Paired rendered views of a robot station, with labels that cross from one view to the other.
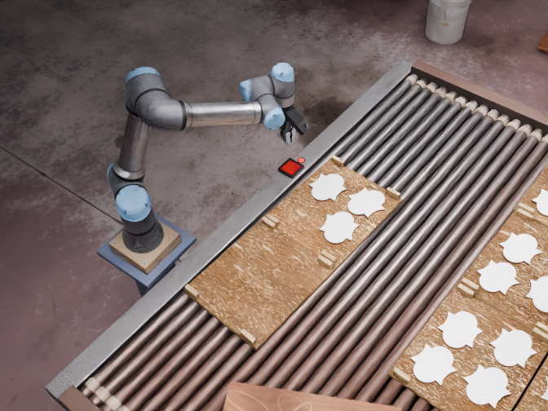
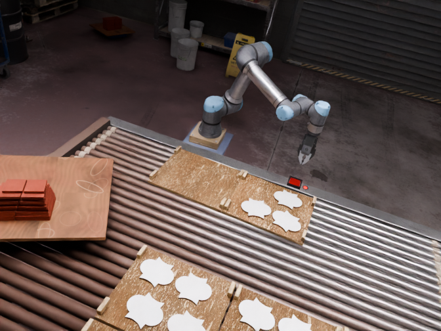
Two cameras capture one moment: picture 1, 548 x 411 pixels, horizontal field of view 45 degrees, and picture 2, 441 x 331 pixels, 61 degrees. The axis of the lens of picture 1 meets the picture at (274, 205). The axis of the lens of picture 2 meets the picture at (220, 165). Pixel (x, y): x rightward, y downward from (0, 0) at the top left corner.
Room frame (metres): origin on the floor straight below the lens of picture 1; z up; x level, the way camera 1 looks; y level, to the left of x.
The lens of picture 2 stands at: (0.62, -1.31, 2.18)
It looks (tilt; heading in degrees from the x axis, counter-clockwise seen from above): 37 degrees down; 60
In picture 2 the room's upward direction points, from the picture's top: 12 degrees clockwise
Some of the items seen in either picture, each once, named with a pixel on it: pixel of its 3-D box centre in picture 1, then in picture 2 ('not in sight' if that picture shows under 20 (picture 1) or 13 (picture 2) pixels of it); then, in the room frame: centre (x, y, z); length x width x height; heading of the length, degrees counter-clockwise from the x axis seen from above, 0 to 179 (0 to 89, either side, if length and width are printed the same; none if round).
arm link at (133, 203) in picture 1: (134, 207); (213, 108); (1.53, 0.49, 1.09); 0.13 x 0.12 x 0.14; 19
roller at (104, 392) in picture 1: (289, 214); (258, 188); (1.61, -0.05, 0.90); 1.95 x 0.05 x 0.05; 137
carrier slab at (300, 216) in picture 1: (333, 209); (271, 205); (1.59, -0.22, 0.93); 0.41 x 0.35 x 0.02; 135
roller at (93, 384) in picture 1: (279, 207); (260, 183); (1.64, -0.02, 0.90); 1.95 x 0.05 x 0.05; 137
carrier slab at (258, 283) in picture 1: (259, 280); (198, 177); (1.30, 0.07, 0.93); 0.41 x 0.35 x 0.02; 135
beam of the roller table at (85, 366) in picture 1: (265, 201); (263, 178); (1.69, 0.03, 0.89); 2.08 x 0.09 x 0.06; 137
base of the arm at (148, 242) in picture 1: (141, 228); (210, 125); (1.53, 0.49, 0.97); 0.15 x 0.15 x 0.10
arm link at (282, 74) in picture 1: (282, 80); (319, 113); (1.84, -0.06, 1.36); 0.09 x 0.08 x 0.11; 109
